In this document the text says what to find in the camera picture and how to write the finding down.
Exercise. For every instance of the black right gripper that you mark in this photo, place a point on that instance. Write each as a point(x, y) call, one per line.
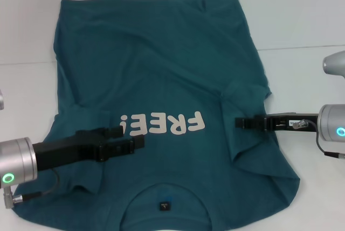
point(280, 123)

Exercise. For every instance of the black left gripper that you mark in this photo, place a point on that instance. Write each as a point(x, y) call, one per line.
point(67, 150)

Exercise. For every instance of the teal t-shirt with FREE print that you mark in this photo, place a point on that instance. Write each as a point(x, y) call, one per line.
point(161, 53)

